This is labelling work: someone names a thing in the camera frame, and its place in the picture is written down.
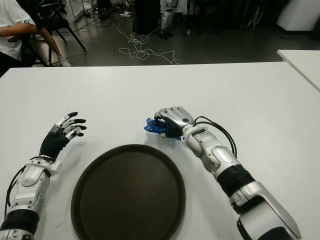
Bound black cabinet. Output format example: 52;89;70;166
134;0;162;35

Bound round dark brown tray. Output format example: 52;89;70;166
70;144;187;240

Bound white side table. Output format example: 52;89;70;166
276;49;320;92

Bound seated person in white shirt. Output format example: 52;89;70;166
0;0;38;78

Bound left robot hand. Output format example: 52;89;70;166
38;111;88;162

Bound white cable on floor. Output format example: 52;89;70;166
117;18;181;65

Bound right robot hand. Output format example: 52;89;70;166
152;106;195;139

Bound silver humanoid robot legs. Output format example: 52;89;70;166
159;0;176;40

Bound grey folded metal frame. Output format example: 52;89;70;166
246;4;263;30

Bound white pedestal with black base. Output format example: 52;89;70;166
276;0;320;32

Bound blue Oreo cookie pack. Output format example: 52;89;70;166
142;116;181;141

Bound black chair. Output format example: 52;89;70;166
23;0;88;67

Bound white cupboard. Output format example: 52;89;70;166
64;0;85;22

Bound bare-legged person with white shoes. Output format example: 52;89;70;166
37;23;72;67

